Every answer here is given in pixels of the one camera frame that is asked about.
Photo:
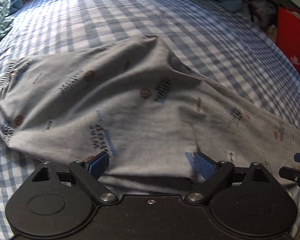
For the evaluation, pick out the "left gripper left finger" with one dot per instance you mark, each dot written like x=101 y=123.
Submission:
x=59 y=201

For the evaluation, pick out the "blue white checked bedsheet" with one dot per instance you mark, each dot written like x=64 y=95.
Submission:
x=221 y=45

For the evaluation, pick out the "small blue cloth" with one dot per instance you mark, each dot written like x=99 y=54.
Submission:
x=15 y=6

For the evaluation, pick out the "grey printed pants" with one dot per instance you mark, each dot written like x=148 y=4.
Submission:
x=137 y=101

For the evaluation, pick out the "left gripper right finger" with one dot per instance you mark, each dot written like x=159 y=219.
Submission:
x=241 y=201

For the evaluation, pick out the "red fabric item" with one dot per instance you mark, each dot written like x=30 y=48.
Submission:
x=288 y=35

